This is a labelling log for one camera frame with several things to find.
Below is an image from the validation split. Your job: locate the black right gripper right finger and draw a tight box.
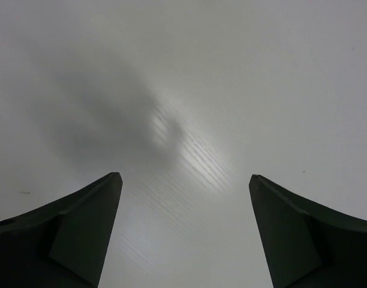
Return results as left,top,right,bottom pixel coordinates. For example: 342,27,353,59
249,175,367,287

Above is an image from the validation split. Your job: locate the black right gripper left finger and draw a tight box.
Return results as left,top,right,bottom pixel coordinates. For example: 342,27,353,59
0,172,123,287

